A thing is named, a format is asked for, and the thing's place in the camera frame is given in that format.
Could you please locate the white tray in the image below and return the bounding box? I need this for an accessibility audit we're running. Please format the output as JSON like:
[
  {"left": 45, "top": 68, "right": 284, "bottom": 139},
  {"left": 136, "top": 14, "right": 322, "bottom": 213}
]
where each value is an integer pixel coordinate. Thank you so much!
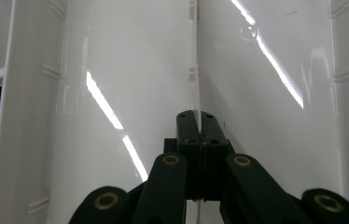
[{"left": 0, "top": 0, "right": 349, "bottom": 224}]

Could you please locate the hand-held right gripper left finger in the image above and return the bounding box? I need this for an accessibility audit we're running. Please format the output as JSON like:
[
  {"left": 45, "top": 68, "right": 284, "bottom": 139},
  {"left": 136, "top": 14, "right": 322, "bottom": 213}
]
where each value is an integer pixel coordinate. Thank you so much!
[{"left": 163, "top": 109, "right": 205, "bottom": 201}]

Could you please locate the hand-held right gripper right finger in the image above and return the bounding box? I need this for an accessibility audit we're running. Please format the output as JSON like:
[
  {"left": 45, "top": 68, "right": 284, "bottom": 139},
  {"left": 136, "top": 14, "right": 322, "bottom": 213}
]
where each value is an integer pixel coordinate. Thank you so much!
[{"left": 200, "top": 110, "right": 235, "bottom": 201}]

